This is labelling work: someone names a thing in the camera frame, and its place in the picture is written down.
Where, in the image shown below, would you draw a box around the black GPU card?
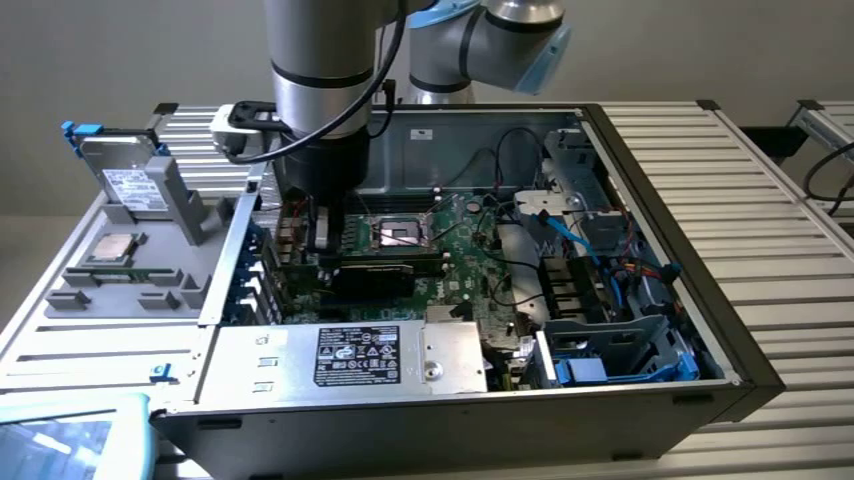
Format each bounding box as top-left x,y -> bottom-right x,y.
318,249 -> 447,309

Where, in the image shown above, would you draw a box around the silver power supply unit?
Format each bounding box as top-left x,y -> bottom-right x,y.
196,320 -> 490,404

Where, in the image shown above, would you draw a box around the open black PC case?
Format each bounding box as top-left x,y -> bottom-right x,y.
148,101 -> 786,466

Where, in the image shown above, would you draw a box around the black RAM slots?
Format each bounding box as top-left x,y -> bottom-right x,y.
356,192 -> 444,213

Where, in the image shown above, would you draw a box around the metal slat side table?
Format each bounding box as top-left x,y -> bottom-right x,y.
786,98 -> 854,168

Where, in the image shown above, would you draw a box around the black thin case wire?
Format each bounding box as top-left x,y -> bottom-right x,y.
446,126 -> 543,201

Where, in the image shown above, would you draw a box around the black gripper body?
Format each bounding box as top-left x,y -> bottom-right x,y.
279,134 -> 372,196

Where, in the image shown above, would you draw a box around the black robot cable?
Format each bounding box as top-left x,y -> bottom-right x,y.
224,0 -> 410,165

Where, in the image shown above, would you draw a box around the CPU socket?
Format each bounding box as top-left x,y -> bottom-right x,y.
363,211 -> 443,252

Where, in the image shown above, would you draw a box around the grey parts rack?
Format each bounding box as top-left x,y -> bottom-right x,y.
41,154 -> 258,322

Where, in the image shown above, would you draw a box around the green RAM stick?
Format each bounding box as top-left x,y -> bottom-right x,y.
64,266 -> 180,282

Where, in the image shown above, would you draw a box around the grey metal disk bay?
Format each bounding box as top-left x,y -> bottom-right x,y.
540,127 -> 671,261

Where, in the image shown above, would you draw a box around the blue plastic case latch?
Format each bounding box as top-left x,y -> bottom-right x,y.
674,348 -> 703,382

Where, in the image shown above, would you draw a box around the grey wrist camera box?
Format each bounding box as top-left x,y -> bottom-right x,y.
208,100 -> 290,152

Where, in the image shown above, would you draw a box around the hard disk with blue bracket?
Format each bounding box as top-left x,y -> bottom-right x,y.
60,119 -> 172,213

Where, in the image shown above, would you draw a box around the green motherboard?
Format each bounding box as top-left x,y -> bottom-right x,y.
274,189 -> 539,392

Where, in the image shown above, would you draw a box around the silver CPU chip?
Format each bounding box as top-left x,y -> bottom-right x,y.
87,231 -> 147,267

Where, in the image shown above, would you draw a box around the light blue framed device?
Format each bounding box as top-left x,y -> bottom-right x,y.
0,391 -> 163,480

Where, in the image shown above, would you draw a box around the blue SATA wire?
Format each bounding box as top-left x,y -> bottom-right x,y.
536,210 -> 631,313

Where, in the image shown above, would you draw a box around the blue plastic drive clip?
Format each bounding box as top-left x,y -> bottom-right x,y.
551,355 -> 610,387

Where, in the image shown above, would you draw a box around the black looped cable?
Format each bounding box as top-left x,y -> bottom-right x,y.
802,141 -> 854,217

